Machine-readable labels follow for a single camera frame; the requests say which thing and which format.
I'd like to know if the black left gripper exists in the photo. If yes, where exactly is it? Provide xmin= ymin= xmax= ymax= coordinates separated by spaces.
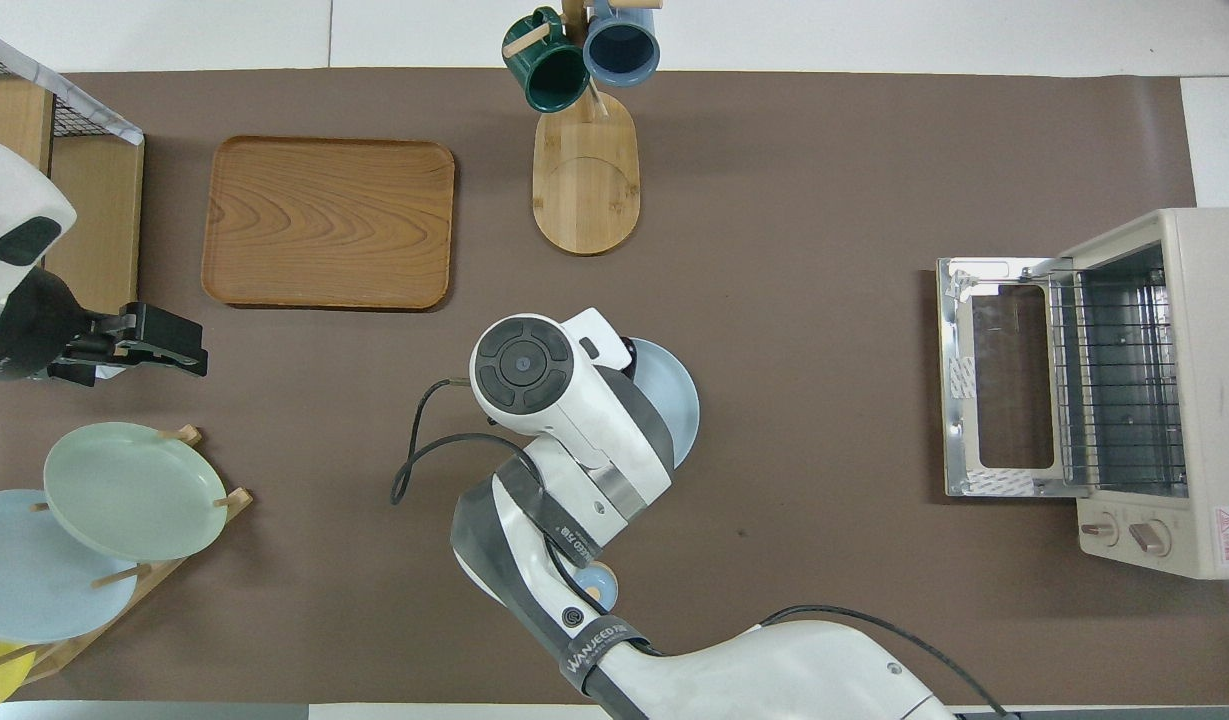
xmin=0 ymin=268 xmax=211 ymax=387

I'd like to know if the cream toaster oven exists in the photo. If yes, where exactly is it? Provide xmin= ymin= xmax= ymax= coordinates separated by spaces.
xmin=1059 ymin=208 xmax=1229 ymax=581

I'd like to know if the wooden step shelf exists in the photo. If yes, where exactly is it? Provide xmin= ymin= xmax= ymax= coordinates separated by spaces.
xmin=0 ymin=75 xmax=146 ymax=313

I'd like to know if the pale green plate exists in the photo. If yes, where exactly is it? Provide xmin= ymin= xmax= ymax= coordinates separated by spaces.
xmin=43 ymin=422 xmax=229 ymax=563

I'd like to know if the wooden plate rack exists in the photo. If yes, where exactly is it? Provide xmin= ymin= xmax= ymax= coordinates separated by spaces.
xmin=0 ymin=425 xmax=254 ymax=687

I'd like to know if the wooden mug tree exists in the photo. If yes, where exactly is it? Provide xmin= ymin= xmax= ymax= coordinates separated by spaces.
xmin=502 ymin=0 xmax=665 ymax=257

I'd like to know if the brown table mat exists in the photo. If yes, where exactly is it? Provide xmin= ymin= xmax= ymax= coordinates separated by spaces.
xmin=0 ymin=68 xmax=1229 ymax=707

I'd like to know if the rectangular wooden tray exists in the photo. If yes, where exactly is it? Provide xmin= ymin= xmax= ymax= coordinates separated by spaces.
xmin=201 ymin=136 xmax=456 ymax=311

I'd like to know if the racked light blue plate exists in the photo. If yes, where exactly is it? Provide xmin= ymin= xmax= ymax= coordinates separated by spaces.
xmin=0 ymin=489 xmax=141 ymax=645

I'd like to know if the dark green mug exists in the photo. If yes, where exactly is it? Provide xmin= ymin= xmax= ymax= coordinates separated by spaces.
xmin=502 ymin=8 xmax=591 ymax=113

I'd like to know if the blue mug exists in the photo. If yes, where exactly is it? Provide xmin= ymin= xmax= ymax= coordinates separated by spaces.
xmin=582 ymin=0 xmax=662 ymax=88

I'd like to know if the black wire basket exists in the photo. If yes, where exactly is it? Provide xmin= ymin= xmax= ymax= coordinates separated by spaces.
xmin=0 ymin=45 xmax=141 ymax=141

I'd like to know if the long black cable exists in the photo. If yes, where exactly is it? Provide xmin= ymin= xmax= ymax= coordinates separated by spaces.
xmin=762 ymin=604 xmax=1017 ymax=720

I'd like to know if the metal oven wire rack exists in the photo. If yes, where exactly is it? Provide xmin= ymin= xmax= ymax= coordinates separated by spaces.
xmin=1049 ymin=268 xmax=1189 ymax=493

